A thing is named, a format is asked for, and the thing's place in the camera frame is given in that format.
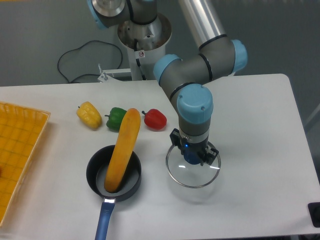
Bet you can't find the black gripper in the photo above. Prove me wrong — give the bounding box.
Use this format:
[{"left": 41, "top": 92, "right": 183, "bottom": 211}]
[{"left": 169, "top": 128, "right": 219, "bottom": 166}]

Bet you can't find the glass pot lid blue knob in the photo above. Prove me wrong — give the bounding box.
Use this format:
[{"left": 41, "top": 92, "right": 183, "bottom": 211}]
[{"left": 165, "top": 142, "right": 221, "bottom": 189}]

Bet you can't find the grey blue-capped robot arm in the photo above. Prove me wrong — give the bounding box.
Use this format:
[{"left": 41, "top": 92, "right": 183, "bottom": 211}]
[{"left": 87, "top": 0, "right": 248, "bottom": 165}]

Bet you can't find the red bell pepper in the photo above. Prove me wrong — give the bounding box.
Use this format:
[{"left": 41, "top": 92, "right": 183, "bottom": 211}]
[{"left": 141, "top": 108, "right": 167, "bottom": 131}]

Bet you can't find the long yellow squash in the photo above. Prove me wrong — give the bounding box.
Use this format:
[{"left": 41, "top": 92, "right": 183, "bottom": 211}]
[{"left": 104, "top": 108, "right": 141, "bottom": 193}]

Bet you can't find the green bell pepper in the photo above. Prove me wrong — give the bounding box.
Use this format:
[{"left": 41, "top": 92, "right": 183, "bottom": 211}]
[{"left": 105, "top": 107, "right": 127, "bottom": 132}]

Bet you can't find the yellow bell pepper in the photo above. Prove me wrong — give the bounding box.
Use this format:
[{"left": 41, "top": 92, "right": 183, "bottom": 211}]
[{"left": 76, "top": 101, "right": 102, "bottom": 130}]

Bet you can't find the black box at table edge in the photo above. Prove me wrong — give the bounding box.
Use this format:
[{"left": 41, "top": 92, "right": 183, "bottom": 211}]
[{"left": 307, "top": 202, "right": 320, "bottom": 228}]

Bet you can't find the orange plastic basket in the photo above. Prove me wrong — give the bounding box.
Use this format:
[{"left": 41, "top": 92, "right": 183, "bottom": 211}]
[{"left": 0, "top": 101, "right": 51, "bottom": 226}]

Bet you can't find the dark pot blue handle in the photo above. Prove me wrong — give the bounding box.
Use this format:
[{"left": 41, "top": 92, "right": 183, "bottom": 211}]
[{"left": 86, "top": 145, "right": 142, "bottom": 240}]

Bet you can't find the black cable on floor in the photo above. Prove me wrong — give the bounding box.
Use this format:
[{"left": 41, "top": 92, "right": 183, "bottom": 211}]
[{"left": 56, "top": 39, "right": 124, "bottom": 84}]

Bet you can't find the white metal base frame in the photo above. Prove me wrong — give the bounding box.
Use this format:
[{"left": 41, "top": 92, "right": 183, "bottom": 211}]
[{"left": 97, "top": 63, "right": 132, "bottom": 83}]

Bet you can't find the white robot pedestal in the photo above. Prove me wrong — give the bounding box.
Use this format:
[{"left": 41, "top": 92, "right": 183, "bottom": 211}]
[{"left": 117, "top": 13, "right": 172, "bottom": 81}]

